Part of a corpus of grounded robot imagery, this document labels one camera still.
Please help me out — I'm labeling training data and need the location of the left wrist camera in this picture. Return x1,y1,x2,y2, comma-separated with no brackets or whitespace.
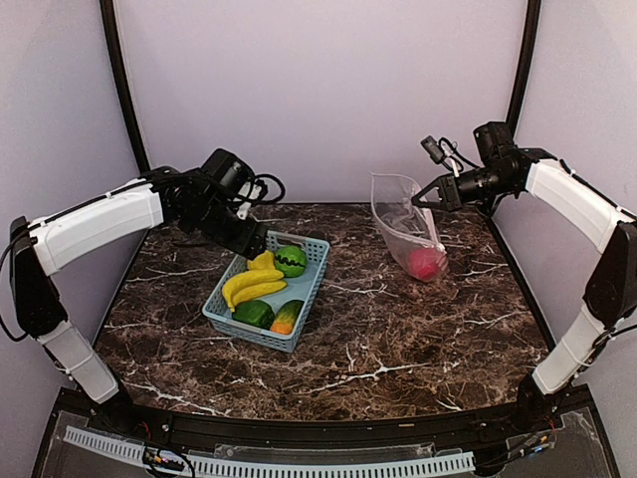
201,148,254,194

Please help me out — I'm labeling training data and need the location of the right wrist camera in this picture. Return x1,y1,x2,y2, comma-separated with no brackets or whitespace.
473,121,514,164

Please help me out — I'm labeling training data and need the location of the green orange toy mango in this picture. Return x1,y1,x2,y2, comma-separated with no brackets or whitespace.
270,300,304,335

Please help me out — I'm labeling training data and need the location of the black frame post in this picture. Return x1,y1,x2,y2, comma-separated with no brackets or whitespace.
506,0,541,134
99,0,150,173

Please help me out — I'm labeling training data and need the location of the green toy bell pepper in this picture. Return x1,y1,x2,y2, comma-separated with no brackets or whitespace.
232,300,276,330

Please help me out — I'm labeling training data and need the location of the light blue plastic basket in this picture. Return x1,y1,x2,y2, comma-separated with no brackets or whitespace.
202,231,330,353

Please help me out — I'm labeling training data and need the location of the yellow toy banana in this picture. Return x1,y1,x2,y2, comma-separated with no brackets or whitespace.
229,280,287,312
222,269,284,310

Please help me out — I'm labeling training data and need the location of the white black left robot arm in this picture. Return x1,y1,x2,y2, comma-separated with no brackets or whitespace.
2,160,268,434

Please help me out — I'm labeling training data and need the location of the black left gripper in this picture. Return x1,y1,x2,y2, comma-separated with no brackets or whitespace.
186,195,271,261

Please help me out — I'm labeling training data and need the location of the green toy watermelon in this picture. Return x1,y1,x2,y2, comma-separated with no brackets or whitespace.
275,246,308,278

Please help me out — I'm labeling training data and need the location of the red toy apple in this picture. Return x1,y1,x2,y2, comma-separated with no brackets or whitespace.
407,248,446,282

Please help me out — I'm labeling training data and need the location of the yellow toy lemon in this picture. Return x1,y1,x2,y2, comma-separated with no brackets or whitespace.
247,250,276,271

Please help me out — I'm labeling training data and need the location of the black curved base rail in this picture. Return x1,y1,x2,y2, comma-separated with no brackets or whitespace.
54,385,614,467

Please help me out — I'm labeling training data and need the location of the black right frame post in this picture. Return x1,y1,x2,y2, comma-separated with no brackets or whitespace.
506,0,541,134

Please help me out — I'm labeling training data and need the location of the black left frame post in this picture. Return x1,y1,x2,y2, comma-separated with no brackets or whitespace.
99,0,150,173

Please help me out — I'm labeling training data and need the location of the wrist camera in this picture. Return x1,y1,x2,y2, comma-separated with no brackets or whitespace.
201,148,254,194
473,121,514,164

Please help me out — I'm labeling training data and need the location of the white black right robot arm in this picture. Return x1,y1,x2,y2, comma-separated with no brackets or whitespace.
411,145,636,395

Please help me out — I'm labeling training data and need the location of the clear zip top bag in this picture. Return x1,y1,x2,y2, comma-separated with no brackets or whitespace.
370,173,448,283

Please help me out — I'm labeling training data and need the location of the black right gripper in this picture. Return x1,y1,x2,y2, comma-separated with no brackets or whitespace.
412,163,517,211

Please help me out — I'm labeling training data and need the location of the white slotted cable duct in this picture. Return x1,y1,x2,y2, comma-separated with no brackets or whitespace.
63,425,476,477

